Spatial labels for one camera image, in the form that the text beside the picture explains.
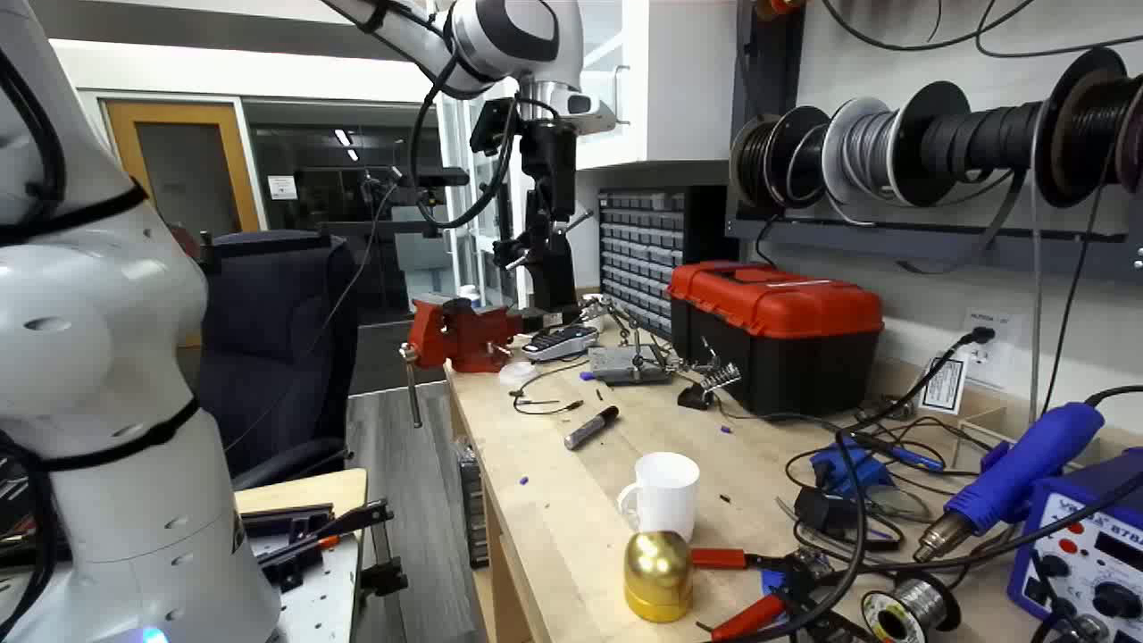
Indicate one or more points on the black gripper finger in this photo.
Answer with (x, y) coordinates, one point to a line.
(552, 319)
(572, 316)

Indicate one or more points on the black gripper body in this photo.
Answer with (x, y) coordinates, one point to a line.
(542, 248)

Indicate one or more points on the silver black Sharpie marker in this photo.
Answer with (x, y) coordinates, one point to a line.
(590, 430)

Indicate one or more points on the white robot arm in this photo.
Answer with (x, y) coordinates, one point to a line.
(133, 497)

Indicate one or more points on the white ceramic mug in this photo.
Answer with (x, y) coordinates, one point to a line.
(661, 496)

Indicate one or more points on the red bench vise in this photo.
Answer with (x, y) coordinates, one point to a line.
(459, 335)

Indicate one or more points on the red black toolbox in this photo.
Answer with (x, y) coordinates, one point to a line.
(803, 343)

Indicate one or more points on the dark office chair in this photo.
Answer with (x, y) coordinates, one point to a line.
(280, 343)

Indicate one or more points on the blue hot air gun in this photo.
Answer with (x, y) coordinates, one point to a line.
(1009, 476)

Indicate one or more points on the blue soldering station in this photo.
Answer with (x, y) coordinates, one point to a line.
(1095, 566)

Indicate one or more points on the white wall cabinet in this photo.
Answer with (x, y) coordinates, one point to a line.
(667, 72)

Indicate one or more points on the red handled pliers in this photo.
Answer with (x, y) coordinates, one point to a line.
(751, 591)

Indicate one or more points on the blue cable connector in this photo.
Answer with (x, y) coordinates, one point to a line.
(849, 471)

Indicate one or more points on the black wire spool rack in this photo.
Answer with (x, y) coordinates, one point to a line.
(940, 179)

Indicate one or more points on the solder wire spool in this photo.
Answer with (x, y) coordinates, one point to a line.
(909, 613)

